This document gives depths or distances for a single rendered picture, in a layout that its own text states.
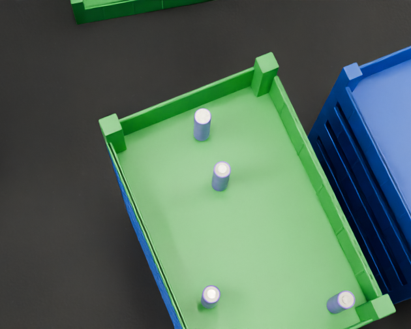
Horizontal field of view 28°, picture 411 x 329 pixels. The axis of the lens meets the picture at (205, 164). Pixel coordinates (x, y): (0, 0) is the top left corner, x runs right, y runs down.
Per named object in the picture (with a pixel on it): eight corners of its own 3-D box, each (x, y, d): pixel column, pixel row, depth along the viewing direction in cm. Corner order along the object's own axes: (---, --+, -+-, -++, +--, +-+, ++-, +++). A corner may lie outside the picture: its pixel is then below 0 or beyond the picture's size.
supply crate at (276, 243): (104, 141, 92) (96, 119, 85) (265, 77, 95) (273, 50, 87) (208, 393, 86) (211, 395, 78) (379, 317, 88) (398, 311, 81)
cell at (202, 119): (207, 105, 87) (205, 124, 93) (191, 111, 86) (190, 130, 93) (214, 120, 86) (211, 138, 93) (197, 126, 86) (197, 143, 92)
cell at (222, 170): (209, 179, 91) (211, 164, 85) (224, 173, 92) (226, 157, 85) (215, 194, 91) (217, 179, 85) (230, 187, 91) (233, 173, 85)
